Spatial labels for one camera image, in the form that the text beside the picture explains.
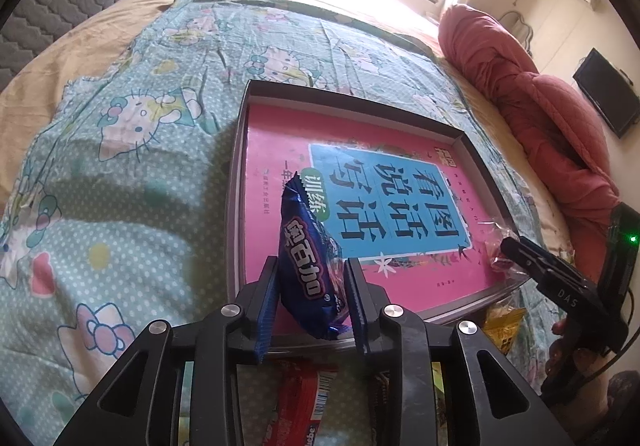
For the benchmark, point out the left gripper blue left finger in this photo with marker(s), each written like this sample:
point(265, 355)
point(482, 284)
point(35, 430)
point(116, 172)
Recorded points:
point(264, 308)

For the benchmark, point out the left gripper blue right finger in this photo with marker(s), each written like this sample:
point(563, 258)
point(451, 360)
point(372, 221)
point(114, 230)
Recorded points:
point(360, 305)

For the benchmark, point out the blue Oreo cookie packet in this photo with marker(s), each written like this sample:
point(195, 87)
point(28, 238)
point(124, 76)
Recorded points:
point(310, 267)

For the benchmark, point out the red snack bar packet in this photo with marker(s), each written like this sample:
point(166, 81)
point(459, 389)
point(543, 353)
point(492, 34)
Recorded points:
point(303, 392)

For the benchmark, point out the tall yellow snack packet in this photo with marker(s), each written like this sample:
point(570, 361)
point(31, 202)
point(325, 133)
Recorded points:
point(502, 324)

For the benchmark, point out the clear red pastry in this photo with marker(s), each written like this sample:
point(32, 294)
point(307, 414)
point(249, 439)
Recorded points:
point(491, 237)

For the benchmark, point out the person's right hand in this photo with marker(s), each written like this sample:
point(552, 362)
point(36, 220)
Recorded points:
point(571, 364)

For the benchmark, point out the pink and blue book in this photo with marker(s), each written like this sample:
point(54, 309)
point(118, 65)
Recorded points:
point(360, 221)

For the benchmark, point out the red quilted duvet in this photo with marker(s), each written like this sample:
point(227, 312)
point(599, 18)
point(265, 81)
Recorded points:
point(560, 132)

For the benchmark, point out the Hello Kitty patterned blanket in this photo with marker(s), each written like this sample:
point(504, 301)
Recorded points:
point(116, 215)

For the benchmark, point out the black flat television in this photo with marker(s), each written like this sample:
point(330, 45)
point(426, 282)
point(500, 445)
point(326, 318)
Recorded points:
point(608, 91)

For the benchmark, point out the beige bed sheet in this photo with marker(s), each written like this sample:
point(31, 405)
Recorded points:
point(30, 100)

